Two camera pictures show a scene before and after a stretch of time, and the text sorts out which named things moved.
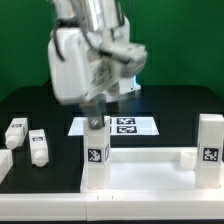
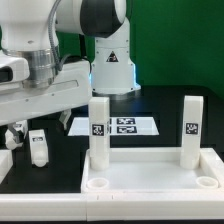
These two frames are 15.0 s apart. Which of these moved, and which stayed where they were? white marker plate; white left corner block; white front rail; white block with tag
Moved: white block with tag
Stayed: white marker plate; white left corner block; white front rail
